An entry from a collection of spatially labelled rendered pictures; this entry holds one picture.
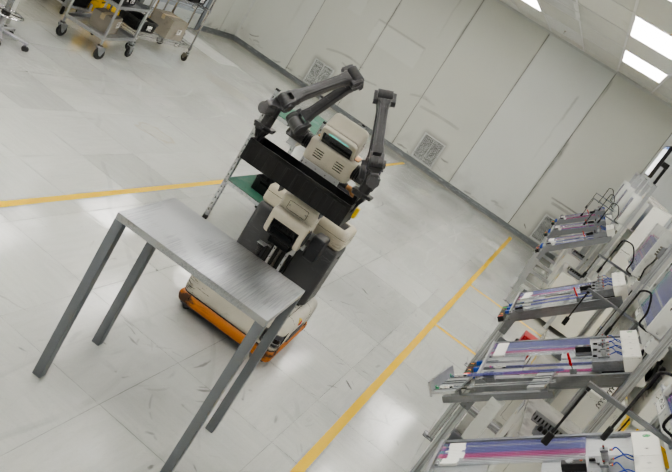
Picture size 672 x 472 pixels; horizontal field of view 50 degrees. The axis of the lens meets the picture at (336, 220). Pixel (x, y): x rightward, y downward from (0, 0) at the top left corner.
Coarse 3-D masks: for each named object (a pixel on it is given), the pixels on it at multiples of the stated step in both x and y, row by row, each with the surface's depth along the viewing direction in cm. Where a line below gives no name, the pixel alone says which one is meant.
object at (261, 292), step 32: (128, 224) 271; (160, 224) 282; (192, 224) 299; (96, 256) 277; (192, 256) 273; (224, 256) 289; (256, 256) 307; (128, 288) 322; (224, 288) 265; (256, 288) 280; (288, 288) 297; (64, 320) 285; (256, 320) 263; (256, 352) 310; (224, 384) 270
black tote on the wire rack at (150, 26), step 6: (120, 12) 840; (126, 12) 835; (132, 12) 859; (138, 12) 868; (126, 18) 838; (132, 18) 835; (138, 18) 874; (126, 24) 840; (132, 24) 835; (138, 24) 836; (144, 24) 846; (150, 24) 853; (156, 24) 863; (144, 30) 854; (150, 30) 860
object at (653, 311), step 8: (664, 280) 356; (656, 288) 360; (664, 288) 344; (648, 296) 364; (656, 296) 348; (664, 296) 332; (648, 304) 352; (656, 304) 336; (664, 304) 323; (648, 312) 340; (656, 312) 325; (648, 320) 329
